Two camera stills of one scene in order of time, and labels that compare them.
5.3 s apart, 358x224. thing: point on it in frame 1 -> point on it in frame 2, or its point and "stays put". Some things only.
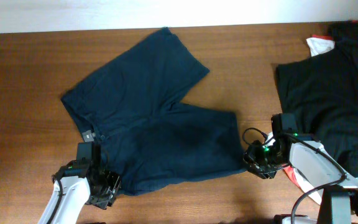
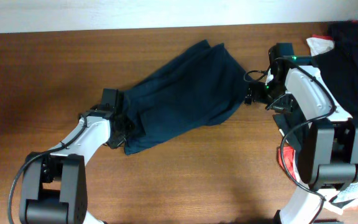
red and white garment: (319, 44) stays put
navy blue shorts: (130, 107) -> (199, 86)
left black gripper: (107, 198) -> (129, 125)
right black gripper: (260, 170) -> (284, 104)
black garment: (334, 94) stays put
